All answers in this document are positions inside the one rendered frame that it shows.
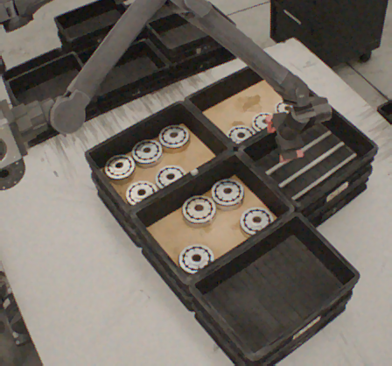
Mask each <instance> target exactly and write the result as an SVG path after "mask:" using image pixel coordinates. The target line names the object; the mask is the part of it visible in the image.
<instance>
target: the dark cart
mask: <svg viewBox="0 0 392 366"><path fill-rule="evenodd" d="M388 2H389V0H270V4H269V5H270V17H269V21H270V30H269V37H270V38H271V39H272V40H274V41H275V42H276V43H278V44H279V43H280V42H282V41H286V40H288V39H292V38H296V39H297V40H299V41H300V42H301V43H302V44H303V45H304V46H306V47H307V48H308V49H309V50H310V51H311V52H312V53H313V54H314V55H315V56H316V57H317V58H318V59H320V60H321V61H322V62H323V63H325V64H326V65H327V66H328V67H329V68H332V67H334V66H338V65H340V64H341V63H343V62H346V61H349V60H352V59H353V58H355V57H356V58H357V57H360V60H361V61H362V62H364V63H365V62H367V61H368V59H370V58H371V53H372V51H373V50H375V49H377V48H378V47H380V45H381V39H382V32H383V28H384V27H383V26H384V22H385V17H386V13H387V12H386V11H387V8H388Z"/></svg>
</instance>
